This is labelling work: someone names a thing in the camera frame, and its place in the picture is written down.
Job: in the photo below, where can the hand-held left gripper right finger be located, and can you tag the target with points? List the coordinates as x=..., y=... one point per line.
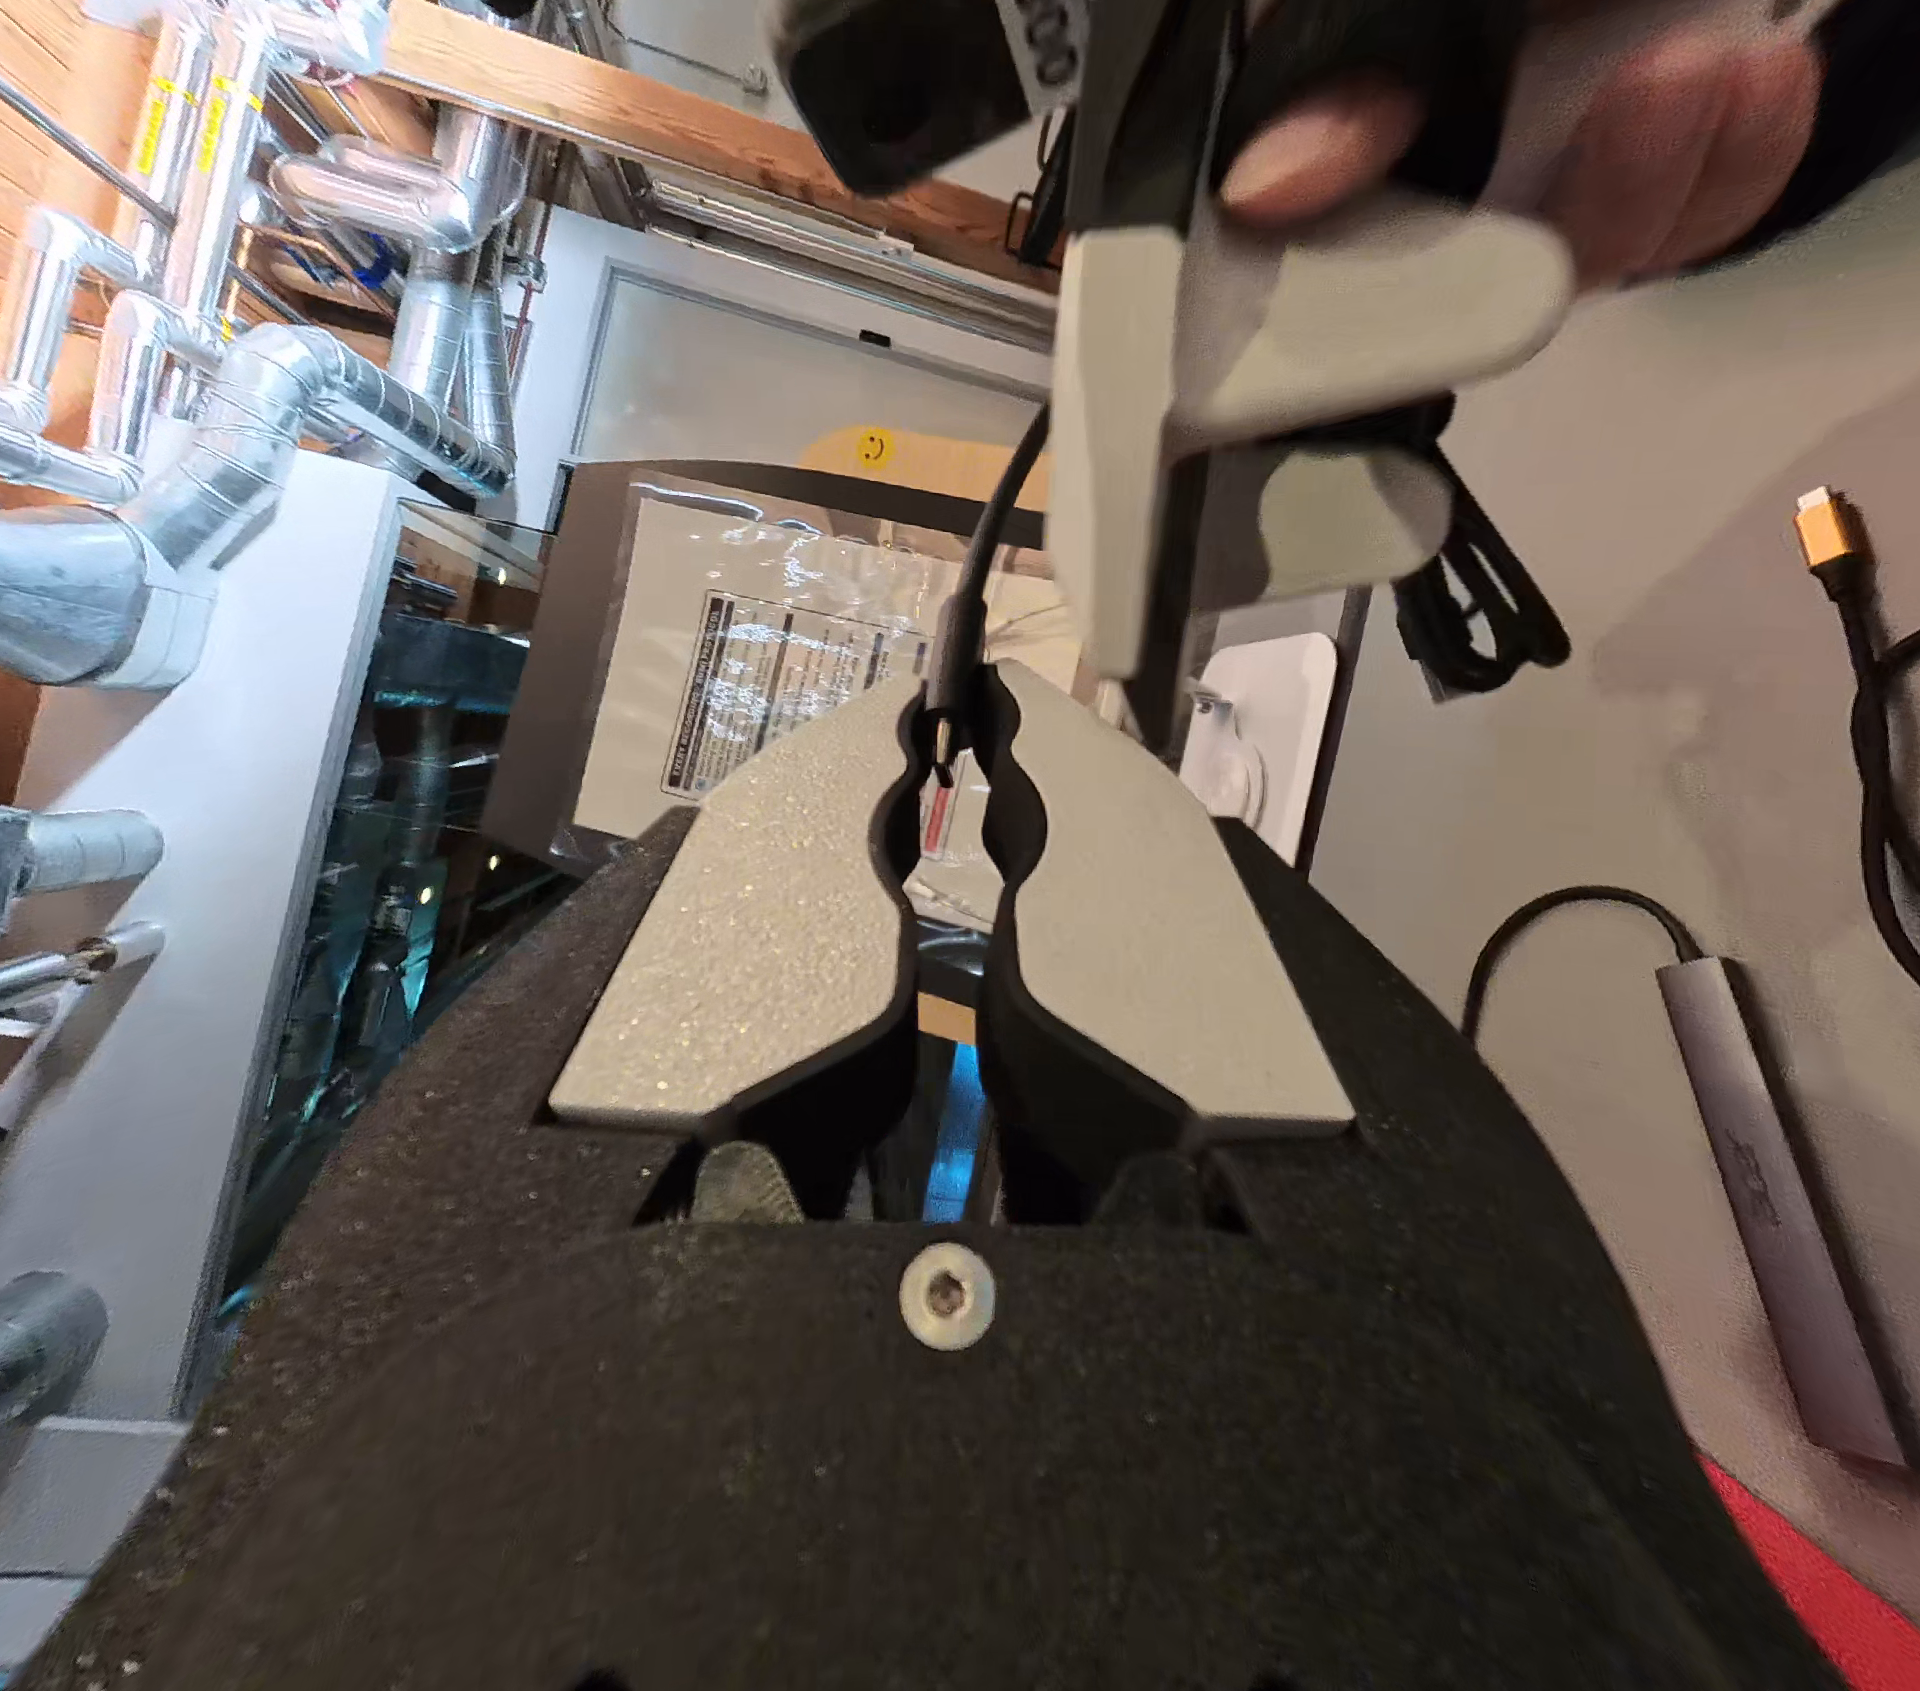
x=1155, y=942

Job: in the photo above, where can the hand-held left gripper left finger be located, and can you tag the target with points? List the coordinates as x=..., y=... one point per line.
x=751, y=942

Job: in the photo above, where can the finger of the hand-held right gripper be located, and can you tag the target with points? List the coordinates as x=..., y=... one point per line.
x=1124, y=400
x=1321, y=528

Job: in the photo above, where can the grey USB hub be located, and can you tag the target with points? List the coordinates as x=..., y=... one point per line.
x=1770, y=1152

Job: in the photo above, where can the white power adapter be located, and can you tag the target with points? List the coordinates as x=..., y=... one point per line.
x=1268, y=702

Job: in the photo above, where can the yellow smiley sticker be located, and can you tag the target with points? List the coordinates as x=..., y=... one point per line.
x=875, y=448

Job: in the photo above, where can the white framed board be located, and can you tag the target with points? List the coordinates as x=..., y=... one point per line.
x=751, y=370

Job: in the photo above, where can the clear glass panel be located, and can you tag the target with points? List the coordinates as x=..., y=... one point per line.
x=390, y=822

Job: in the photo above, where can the silver insulated pipes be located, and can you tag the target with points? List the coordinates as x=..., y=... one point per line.
x=284, y=400

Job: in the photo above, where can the red plastic bin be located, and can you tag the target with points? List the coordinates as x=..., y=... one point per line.
x=1830, y=1586

